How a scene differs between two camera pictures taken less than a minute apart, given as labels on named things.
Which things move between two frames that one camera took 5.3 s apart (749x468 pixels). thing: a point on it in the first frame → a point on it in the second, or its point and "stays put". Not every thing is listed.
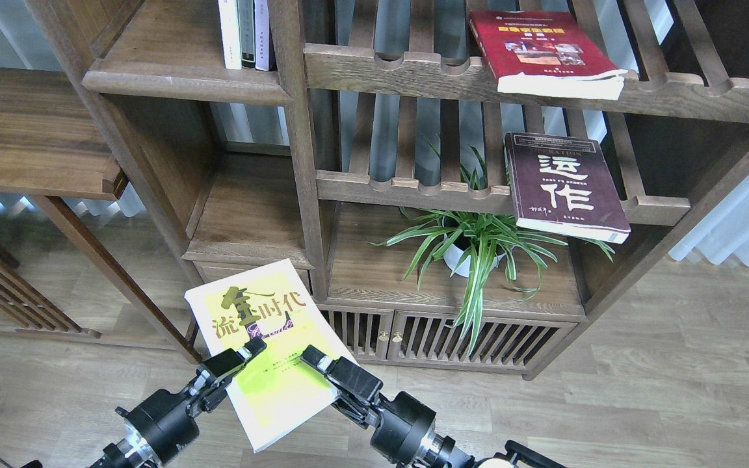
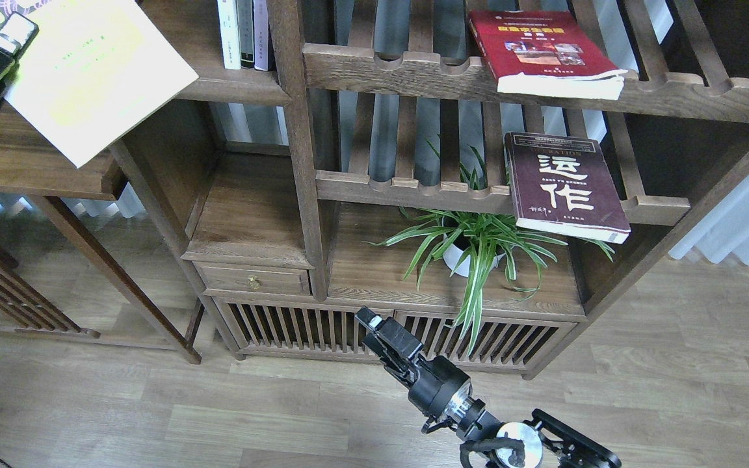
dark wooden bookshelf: x=462 y=181 stays put
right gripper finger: x=314 y=357 → x=369 y=318
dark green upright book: x=246 y=14 stays put
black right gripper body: x=399 y=426 → x=436 y=385
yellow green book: x=277 y=390 → x=95 y=70
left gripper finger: x=254 y=346 → x=15 y=33
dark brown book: x=563 y=184 stays put
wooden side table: x=45 y=134 stays put
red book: x=545 y=53 stays put
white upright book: x=231 y=34 stays put
